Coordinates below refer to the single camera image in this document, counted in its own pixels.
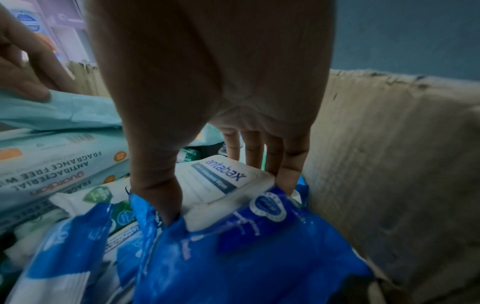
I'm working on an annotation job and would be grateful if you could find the person's right hand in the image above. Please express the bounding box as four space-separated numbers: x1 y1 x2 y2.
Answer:
86 0 337 227

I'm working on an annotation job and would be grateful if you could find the person's left hand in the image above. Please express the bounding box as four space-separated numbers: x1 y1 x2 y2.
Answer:
0 5 82 101

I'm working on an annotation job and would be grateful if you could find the teal wipes packet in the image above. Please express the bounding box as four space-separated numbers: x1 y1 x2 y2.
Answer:
0 88 124 132

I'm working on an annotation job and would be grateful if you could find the blue wipes packet white lid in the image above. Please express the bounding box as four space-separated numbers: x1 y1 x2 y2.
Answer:
128 154 377 304

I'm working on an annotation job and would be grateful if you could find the shelf of boxed products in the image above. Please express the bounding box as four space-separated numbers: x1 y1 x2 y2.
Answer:
6 0 96 64

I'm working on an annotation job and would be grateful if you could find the pale wipes packet orange label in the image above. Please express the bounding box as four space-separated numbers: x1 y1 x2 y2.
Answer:
0 127 131 194
0 161 131 216

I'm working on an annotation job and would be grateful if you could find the small green white packet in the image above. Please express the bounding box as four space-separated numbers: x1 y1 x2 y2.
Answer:
177 147 200 163

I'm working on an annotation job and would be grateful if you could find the white green wipes packet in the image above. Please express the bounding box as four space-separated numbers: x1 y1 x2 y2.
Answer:
48 180 145 236

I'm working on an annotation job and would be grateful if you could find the brown cardboard box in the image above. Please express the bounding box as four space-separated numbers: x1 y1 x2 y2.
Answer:
61 60 480 304

